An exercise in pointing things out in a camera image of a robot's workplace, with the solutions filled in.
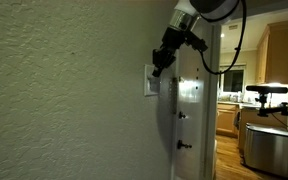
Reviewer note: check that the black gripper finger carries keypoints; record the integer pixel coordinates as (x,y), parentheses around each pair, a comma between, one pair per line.
(169,61)
(157,63)

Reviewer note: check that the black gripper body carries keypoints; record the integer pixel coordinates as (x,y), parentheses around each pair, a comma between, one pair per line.
(172,41)

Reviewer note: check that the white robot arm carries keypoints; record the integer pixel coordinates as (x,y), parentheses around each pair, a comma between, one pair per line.
(204,8)

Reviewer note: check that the grey metal door panel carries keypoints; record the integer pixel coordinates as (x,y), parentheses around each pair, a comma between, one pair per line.
(189,100)

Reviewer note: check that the round ceiling light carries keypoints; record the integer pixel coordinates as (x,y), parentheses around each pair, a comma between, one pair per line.
(222,35)

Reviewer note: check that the small metal hook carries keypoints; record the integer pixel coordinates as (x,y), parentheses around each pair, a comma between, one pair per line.
(183,115)

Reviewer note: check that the ceiling air vent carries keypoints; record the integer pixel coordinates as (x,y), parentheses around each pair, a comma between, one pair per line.
(233,27)

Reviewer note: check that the dark kitchen window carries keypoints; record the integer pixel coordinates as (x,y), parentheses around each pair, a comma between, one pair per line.
(233,81)

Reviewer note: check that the wooden base cabinet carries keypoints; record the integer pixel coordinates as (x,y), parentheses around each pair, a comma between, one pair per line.
(226,120)

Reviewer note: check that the black door knob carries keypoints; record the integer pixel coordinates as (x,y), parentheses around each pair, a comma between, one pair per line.
(183,145)

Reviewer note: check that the dark hanging towel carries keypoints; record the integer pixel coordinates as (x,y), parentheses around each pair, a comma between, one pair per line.
(237,120)

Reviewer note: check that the stainless steel trash can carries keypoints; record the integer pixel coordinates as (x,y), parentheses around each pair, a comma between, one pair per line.
(267,150)

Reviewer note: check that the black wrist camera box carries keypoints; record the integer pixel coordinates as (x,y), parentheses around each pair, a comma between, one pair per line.
(196,41)

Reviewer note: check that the white switch wall plate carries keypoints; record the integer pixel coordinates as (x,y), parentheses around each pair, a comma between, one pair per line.
(149,87)

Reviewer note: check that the white door frame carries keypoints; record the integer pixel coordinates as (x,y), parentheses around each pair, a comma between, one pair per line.
(211,100)

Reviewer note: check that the black stereo camera bar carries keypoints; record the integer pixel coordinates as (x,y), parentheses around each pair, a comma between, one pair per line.
(266,89)

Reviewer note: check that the wooden wall cabinet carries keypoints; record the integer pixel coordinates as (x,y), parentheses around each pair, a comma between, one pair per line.
(277,53)

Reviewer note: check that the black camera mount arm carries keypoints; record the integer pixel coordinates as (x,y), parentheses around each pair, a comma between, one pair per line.
(277,110)

